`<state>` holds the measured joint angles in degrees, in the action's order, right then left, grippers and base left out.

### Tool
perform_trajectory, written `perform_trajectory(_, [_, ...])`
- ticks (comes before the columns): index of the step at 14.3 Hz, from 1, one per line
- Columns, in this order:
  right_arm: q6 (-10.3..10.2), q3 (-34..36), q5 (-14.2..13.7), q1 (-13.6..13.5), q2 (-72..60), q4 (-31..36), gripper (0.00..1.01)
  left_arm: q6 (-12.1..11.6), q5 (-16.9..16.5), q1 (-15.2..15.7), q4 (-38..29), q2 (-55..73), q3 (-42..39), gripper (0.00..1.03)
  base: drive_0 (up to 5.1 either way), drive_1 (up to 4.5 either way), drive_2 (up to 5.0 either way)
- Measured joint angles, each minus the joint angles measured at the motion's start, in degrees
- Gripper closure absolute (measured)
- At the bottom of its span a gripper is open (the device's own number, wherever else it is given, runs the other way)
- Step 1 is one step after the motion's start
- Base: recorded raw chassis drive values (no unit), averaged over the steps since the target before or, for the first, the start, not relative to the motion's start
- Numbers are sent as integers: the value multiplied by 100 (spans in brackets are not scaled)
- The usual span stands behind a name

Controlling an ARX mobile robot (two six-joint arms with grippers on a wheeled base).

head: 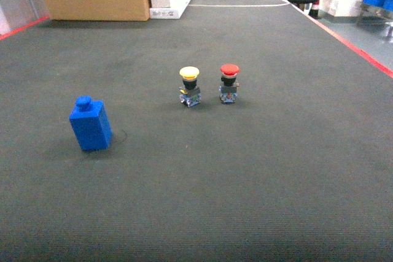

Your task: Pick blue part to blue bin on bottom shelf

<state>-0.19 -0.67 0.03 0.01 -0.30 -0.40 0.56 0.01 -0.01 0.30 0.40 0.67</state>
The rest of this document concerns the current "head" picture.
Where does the blue block part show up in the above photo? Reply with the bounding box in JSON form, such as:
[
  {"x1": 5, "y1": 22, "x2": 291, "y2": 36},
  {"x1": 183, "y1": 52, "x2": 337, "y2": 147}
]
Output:
[{"x1": 69, "y1": 95, "x2": 112, "y2": 151}]

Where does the yellow mushroom push button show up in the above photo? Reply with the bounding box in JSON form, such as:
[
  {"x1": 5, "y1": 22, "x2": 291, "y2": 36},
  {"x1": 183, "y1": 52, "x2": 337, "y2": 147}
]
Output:
[{"x1": 179, "y1": 66, "x2": 201, "y2": 108}]

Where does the red mushroom push button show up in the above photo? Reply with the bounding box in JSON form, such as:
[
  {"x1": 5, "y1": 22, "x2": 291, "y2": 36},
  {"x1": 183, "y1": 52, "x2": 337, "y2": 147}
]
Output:
[{"x1": 219, "y1": 64, "x2": 239, "y2": 104}]

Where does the black conveyor belt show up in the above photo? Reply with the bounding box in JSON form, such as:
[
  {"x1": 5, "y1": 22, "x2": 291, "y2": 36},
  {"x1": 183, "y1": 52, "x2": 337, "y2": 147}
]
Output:
[{"x1": 1, "y1": 0, "x2": 392, "y2": 261}]

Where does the white flat carton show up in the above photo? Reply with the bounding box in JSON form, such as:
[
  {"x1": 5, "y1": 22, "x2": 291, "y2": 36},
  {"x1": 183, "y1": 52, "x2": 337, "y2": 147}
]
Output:
[{"x1": 150, "y1": 0, "x2": 191, "y2": 20}]

